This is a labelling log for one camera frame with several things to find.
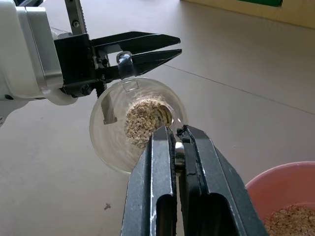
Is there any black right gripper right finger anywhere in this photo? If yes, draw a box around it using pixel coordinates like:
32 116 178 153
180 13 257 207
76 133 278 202
175 124 269 236

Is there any oatmeal in pink bowl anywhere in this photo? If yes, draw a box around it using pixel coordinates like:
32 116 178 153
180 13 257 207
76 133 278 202
262 205 315 236

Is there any metal spoon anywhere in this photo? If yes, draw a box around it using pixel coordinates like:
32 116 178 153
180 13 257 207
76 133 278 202
157 104 187 178

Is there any tan box with green top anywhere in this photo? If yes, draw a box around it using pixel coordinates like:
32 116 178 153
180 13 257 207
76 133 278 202
180 0 315 31

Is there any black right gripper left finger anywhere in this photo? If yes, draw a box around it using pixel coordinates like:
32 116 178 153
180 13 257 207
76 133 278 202
120 125 178 236

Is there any oatmeal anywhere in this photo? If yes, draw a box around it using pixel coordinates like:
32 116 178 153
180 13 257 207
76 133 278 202
262 205 315 236
124 96 163 149

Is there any clear glass mug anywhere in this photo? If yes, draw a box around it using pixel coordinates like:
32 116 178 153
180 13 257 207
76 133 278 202
89 50 189 176

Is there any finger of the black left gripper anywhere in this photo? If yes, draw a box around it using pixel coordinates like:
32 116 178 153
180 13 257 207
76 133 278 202
90 30 182 56
97 49 183 82

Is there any pink bowl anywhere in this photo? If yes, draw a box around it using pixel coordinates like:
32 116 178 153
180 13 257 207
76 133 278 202
245 161 315 236

